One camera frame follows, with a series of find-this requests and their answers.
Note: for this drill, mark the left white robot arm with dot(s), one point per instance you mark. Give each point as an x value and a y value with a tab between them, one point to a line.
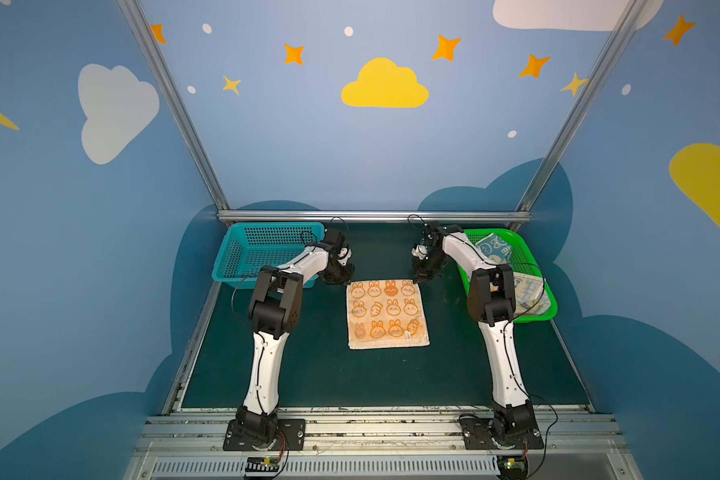
274	313

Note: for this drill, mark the right small circuit board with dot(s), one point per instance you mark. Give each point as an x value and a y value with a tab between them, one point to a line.
512	468

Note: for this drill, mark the left aluminium frame post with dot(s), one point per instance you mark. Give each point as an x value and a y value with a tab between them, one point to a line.
137	20

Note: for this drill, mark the aluminium frame post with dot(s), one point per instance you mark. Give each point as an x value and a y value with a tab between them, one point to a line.
608	58
137	20

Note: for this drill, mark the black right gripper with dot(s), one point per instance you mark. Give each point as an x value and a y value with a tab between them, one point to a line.
423	268

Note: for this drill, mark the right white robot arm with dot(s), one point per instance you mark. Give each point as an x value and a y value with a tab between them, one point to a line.
491	303

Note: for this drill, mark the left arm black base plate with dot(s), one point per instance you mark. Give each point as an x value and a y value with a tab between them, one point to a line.
264	435

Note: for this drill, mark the left small circuit board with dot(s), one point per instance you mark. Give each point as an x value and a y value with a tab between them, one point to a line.
263	465

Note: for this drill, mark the teal plastic basket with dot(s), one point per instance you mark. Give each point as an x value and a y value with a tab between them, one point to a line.
247	247

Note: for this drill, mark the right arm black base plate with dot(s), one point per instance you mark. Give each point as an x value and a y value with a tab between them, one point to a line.
481	433

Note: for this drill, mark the orange bunny pattern towel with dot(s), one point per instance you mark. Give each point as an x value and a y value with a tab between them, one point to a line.
384	314

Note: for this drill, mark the right aluminium frame post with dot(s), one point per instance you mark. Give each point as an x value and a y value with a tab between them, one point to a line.
608	58

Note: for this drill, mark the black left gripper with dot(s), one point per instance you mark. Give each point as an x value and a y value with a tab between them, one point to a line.
341	271

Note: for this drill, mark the teal pattern towel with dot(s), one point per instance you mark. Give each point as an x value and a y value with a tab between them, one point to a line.
495	249

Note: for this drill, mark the small circuit board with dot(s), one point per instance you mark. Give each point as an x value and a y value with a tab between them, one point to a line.
263	465
512	468

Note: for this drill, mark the green plastic basket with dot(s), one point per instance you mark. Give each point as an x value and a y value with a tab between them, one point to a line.
521	261

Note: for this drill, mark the horizontal aluminium frame rail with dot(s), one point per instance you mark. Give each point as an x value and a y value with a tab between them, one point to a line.
372	216

